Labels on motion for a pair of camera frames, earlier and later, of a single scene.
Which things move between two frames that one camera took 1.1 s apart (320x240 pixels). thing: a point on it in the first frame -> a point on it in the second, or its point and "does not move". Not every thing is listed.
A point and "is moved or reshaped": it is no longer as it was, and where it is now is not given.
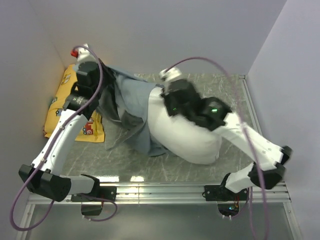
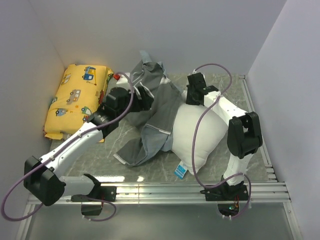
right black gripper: (167, 95) -> (188, 101)
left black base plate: (108, 193) does not move
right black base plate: (222, 193) does not move
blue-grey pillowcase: (124, 110) is moved or reshaped
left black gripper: (109, 72) -> (144, 103)
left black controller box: (91, 209) does not move
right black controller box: (228, 209) does not move
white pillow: (177, 137) is moved or reshaped
